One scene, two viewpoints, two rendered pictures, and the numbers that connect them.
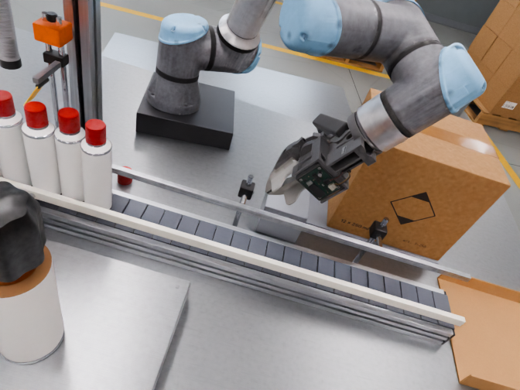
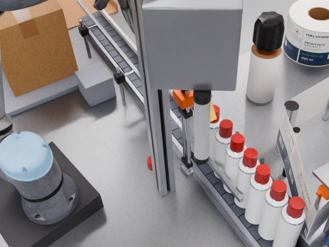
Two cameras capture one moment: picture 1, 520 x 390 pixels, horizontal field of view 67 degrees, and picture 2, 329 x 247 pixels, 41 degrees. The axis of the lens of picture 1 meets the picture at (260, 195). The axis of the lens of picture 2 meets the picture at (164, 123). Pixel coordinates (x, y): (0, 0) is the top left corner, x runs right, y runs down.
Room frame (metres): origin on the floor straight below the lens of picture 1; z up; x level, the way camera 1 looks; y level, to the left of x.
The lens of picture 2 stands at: (0.88, 1.07, 1.89)
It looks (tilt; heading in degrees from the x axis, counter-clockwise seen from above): 48 degrees down; 248
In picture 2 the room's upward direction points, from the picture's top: 5 degrees counter-clockwise
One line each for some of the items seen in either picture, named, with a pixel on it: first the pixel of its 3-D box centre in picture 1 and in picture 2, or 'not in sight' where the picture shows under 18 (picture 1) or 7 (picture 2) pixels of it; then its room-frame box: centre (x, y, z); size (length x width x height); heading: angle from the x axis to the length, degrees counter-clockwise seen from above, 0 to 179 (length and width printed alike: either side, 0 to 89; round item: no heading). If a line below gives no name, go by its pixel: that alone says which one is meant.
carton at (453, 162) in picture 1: (405, 175); (24, 32); (0.83, -0.32, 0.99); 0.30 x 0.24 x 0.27; 94
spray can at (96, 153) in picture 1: (97, 169); not in sight; (0.50, 0.30, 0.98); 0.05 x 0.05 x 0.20
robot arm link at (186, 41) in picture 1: (184, 44); (28, 163); (0.95, 0.32, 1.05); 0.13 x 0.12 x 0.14; 126
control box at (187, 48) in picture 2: not in sight; (193, 36); (0.57, 0.46, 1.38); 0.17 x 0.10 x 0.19; 149
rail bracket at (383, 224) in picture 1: (370, 250); (91, 37); (0.62, -0.27, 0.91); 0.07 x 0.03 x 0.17; 4
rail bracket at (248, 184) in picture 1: (241, 210); (127, 84); (0.59, 0.03, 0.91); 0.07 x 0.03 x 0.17; 4
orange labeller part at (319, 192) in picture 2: not in sight; (323, 193); (0.40, 0.73, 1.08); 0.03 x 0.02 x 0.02; 94
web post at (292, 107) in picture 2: not in sight; (286, 129); (0.29, 0.47, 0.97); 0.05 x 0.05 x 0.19
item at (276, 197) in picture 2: not in sight; (273, 210); (0.47, 0.67, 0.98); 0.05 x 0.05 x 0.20
